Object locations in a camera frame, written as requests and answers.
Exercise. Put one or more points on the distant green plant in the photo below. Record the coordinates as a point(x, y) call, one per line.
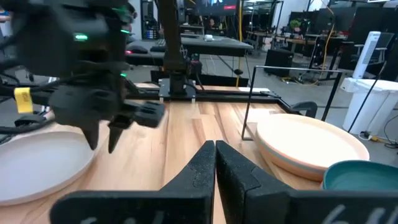
point(295, 23)

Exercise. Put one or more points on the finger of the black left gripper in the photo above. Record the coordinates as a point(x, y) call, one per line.
point(91, 137)
point(113, 140)

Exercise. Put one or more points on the person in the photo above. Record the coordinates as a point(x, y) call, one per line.
point(3, 17)
point(211, 23)

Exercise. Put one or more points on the wooden workbench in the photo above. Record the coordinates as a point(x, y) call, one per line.
point(280, 37)

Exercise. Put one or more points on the black desk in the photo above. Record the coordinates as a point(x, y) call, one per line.
point(202, 46)

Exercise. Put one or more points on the black equipment rack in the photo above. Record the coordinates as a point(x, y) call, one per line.
point(149, 18)

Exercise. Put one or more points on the wall monitor screen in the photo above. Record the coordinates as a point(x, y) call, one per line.
point(214, 6)

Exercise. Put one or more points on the small white desk object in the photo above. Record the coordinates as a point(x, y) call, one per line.
point(208, 37)

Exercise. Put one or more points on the black table clamp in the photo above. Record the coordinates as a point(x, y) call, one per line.
point(306, 107)

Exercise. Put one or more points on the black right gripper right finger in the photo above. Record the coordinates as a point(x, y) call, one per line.
point(248, 202)

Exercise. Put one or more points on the white tower fan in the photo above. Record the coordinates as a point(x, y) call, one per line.
point(368, 53)

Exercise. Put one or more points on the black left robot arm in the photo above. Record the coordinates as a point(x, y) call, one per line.
point(62, 40)

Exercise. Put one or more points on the black keyboard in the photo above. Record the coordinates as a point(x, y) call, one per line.
point(158, 47)

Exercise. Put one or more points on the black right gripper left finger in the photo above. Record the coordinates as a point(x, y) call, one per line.
point(186, 199)

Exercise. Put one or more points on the peach plate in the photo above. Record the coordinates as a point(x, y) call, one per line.
point(308, 143)

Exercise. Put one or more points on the black floor cabinet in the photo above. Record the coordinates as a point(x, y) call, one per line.
point(278, 62)

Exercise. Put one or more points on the dark teal plate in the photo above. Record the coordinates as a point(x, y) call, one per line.
point(357, 179)

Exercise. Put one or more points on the black computer mouse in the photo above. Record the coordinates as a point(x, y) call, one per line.
point(136, 49)

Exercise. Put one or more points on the beige grey plate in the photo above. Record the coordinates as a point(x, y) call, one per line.
point(40, 165)

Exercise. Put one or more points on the white power strip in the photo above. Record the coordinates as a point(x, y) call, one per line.
point(367, 135)

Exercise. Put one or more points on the white bin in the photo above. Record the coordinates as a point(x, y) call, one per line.
point(367, 105)

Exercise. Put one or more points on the black aluminium rig frame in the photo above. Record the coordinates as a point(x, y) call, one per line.
point(224, 96)

